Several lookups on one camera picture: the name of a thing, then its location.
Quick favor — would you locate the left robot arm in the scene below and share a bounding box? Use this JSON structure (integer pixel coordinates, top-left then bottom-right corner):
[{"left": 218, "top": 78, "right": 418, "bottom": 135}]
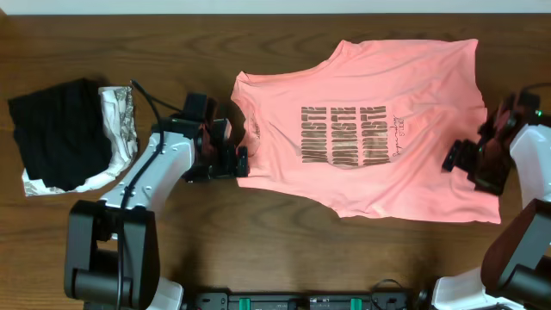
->
[{"left": 64, "top": 93, "right": 249, "bottom": 309}]

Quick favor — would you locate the white patterned folded garment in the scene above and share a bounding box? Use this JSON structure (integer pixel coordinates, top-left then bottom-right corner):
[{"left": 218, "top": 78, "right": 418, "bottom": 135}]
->
[{"left": 21, "top": 85, "right": 139, "bottom": 198}]

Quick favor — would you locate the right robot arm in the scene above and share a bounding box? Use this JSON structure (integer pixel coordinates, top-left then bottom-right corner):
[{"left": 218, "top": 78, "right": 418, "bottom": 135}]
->
[{"left": 430, "top": 84, "right": 550, "bottom": 310}]

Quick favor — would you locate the pink printed t-shirt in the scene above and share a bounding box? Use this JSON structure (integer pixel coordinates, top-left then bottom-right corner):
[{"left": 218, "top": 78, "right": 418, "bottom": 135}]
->
[{"left": 232, "top": 39, "right": 500, "bottom": 224}]

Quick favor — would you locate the folded black garment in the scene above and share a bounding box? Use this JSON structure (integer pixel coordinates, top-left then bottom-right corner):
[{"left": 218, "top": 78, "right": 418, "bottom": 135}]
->
[{"left": 8, "top": 78, "right": 112, "bottom": 191}]

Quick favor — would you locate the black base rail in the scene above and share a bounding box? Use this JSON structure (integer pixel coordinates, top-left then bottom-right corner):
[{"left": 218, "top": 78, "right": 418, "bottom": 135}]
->
[{"left": 180, "top": 279, "right": 433, "bottom": 310}]

